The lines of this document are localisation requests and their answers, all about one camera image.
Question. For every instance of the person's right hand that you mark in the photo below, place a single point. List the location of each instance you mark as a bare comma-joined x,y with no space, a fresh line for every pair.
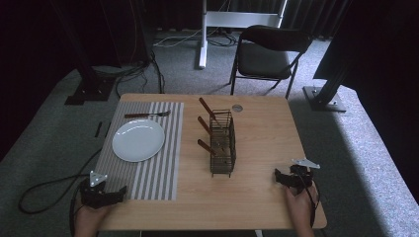
301,210

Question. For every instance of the black metal stand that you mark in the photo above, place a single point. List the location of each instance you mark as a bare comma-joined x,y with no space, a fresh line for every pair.
324,98
90,89

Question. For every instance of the black folding chair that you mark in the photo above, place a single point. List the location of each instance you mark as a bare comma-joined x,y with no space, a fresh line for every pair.
263,59

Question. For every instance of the person's left hand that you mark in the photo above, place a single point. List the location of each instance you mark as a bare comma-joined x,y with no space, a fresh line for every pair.
88,219

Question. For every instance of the white desk frame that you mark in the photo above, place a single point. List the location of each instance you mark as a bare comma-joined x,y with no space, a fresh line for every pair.
230,19

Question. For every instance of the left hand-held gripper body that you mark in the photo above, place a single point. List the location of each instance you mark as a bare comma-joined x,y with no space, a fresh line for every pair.
94,194

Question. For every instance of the white round plate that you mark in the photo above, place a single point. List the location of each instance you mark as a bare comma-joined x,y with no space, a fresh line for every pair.
138,141

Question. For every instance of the small black floor strip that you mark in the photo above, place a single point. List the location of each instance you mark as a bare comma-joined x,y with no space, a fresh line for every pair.
98,129

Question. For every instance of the grey striped placemat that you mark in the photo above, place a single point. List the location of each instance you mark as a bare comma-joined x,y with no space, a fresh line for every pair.
148,177

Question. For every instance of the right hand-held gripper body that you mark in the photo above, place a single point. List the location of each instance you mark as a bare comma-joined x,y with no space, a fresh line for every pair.
301,176

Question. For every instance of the dark curtain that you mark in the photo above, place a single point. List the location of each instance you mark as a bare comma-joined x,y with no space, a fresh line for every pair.
378,39

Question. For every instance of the round metal table grommet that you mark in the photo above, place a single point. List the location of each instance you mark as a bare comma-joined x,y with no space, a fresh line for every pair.
237,108

